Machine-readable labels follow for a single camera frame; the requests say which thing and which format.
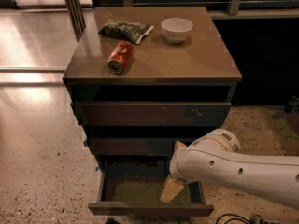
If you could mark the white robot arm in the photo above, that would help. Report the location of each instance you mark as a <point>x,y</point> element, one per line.
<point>215,159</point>

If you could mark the dark wooden drawer cabinet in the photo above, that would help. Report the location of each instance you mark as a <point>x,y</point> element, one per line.
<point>201,69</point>

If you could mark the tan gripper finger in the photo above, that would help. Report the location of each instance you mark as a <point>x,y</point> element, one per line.
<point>179,145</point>

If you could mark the dark top drawer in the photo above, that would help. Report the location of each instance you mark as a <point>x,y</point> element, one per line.
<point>151,113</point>

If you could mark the green chip bag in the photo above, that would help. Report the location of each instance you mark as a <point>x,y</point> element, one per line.
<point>125,30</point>

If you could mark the white ceramic bowl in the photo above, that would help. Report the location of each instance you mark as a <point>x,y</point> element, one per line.
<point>176,30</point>

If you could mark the dark middle drawer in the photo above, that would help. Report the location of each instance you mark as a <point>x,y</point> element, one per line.
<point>111,146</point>

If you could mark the dark bottom drawer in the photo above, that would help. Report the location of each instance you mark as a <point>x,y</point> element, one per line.
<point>131,189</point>

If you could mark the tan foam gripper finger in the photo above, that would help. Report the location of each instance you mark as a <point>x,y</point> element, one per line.
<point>172,188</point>

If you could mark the red soda can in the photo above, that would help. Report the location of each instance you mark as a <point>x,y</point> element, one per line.
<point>120,58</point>

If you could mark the dark drawer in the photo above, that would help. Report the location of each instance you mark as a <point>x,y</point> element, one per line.
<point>111,146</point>
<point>151,113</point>
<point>131,189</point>

